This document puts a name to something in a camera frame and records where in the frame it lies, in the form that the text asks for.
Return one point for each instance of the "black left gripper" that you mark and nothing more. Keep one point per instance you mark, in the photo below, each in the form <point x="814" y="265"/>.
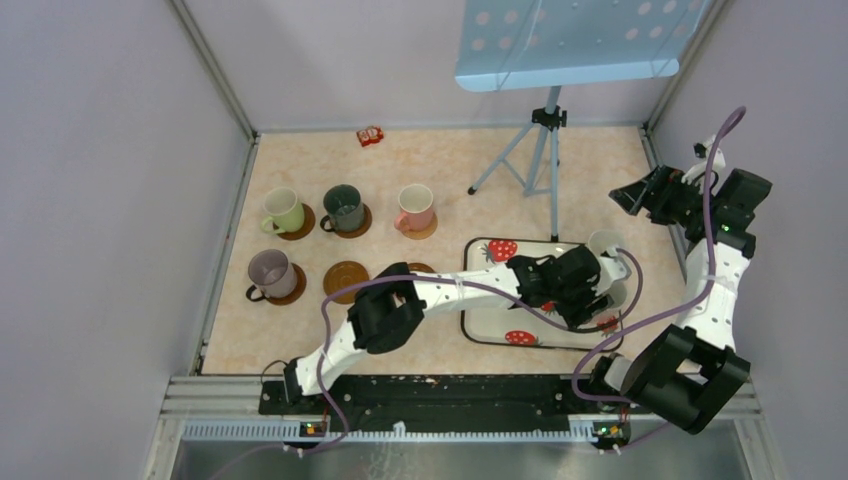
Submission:
<point x="578" y="314"/>

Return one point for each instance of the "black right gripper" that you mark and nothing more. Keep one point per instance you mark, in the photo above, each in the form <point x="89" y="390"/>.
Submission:
<point x="665" y="182"/>

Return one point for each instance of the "pink white mug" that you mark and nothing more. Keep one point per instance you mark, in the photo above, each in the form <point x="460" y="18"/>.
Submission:
<point x="617" y="295"/>

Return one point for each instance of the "yellow mug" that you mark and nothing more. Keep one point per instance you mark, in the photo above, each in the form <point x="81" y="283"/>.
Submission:
<point x="606" y="243"/>

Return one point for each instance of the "white strawberry tray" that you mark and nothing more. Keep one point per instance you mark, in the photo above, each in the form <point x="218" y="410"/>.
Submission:
<point x="518" y="327"/>

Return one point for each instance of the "brown wooden coaster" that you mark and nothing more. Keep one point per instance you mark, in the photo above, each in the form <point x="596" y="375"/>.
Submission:
<point x="304" y="213"/>
<point x="367" y="223"/>
<point x="420" y="267"/>
<point x="296" y="293"/>
<point x="342" y="275"/>

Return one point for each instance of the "woven rattan coaster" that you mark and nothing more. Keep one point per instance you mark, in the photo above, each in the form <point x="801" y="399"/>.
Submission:
<point x="424" y="232"/>

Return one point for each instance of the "dark green mug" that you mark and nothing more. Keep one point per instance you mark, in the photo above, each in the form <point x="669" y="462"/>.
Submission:
<point x="344" y="209"/>

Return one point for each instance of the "purple mug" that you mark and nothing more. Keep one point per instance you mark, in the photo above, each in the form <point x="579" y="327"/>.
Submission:
<point x="272" y="276"/>

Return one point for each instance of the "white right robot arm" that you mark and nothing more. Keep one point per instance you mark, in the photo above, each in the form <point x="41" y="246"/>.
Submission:
<point x="691" y="369"/>

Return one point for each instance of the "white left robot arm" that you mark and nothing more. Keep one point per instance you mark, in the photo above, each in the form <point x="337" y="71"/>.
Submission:
<point x="387" y="310"/>

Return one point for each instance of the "light blue music stand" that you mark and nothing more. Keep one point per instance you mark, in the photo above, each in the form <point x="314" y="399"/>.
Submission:
<point x="520" y="45"/>

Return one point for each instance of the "small red box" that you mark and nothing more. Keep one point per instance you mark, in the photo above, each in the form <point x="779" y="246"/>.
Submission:
<point x="370" y="135"/>

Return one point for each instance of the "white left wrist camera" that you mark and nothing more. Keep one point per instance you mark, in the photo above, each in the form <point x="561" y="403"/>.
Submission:
<point x="613" y="271"/>

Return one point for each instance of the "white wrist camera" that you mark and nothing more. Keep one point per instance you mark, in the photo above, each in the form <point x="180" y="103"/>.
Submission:
<point x="710" y="164"/>
<point x="613" y="271"/>

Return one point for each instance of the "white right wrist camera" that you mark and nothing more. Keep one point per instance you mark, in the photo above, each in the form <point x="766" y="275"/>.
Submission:
<point x="710" y="164"/>

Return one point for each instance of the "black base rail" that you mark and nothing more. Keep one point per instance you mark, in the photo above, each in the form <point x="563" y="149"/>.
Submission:
<point x="438" y="403"/>

